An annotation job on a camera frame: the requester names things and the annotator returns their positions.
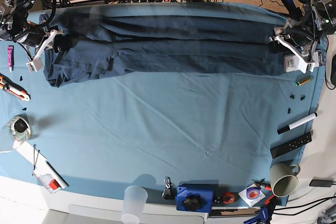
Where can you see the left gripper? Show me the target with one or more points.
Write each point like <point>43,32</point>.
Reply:
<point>290,39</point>

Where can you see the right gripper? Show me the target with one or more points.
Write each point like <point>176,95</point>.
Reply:
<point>37,41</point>

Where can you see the dark blue T-shirt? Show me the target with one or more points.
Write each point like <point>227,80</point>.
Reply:
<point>112,41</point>

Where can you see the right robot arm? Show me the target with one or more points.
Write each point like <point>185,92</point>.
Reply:
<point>14,14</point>

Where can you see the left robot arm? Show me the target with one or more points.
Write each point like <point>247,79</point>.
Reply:
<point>317,16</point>

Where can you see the white labelled box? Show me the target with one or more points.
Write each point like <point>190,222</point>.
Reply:
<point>291,61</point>

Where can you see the small battery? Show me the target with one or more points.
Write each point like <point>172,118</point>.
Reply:
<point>303,81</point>

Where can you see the purple tube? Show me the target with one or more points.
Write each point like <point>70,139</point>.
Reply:
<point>10,54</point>

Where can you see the black white marker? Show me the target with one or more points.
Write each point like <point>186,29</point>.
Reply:
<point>297,123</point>

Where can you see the clear tape roll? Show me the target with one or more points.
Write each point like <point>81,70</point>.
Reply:
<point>18,129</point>

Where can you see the black remote control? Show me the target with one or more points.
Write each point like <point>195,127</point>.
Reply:
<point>291,145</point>

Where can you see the teal table cloth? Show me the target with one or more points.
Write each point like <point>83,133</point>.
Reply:
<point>105,135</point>

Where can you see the white paper box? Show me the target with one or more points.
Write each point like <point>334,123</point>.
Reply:
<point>46,175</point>

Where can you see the grey green mug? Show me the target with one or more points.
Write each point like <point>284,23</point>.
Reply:
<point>283,179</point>

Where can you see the red tape roll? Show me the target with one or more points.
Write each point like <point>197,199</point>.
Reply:
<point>228,198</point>

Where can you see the blue plastic box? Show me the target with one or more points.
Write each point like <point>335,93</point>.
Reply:
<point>194,198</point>

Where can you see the translucent plastic cup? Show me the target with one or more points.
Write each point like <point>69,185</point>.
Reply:
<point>135,198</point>

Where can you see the metal carabiner keyring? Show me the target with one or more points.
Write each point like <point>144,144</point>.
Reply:
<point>168,193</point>

